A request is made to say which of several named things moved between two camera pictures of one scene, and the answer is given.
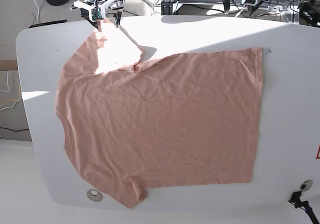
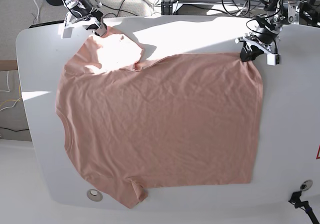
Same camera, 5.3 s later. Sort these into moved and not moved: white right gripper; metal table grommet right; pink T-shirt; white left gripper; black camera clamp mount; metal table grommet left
Moved: white left gripper; white right gripper
Not moved: metal table grommet right; pink T-shirt; black camera clamp mount; metal table grommet left
